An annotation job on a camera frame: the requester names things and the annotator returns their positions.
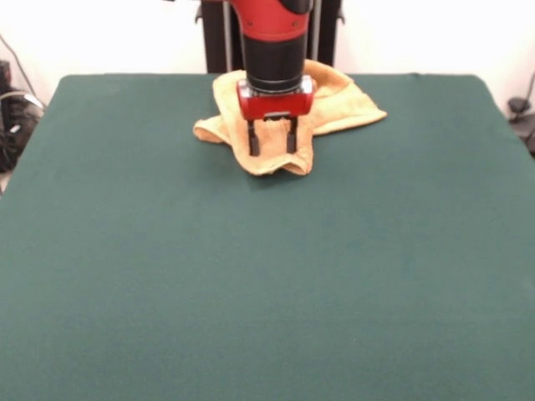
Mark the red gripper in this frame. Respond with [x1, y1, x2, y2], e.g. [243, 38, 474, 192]
[236, 75, 317, 158]

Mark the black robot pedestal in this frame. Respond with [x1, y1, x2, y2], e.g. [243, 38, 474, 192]
[194, 0, 346, 75]

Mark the black clamp stand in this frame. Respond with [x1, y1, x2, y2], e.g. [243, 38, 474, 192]
[507, 96, 535, 158]

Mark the dark green table cloth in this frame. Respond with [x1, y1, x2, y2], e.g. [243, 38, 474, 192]
[0, 73, 535, 401]

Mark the yellow terry towel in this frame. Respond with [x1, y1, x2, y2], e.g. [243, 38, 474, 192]
[191, 58, 389, 178]

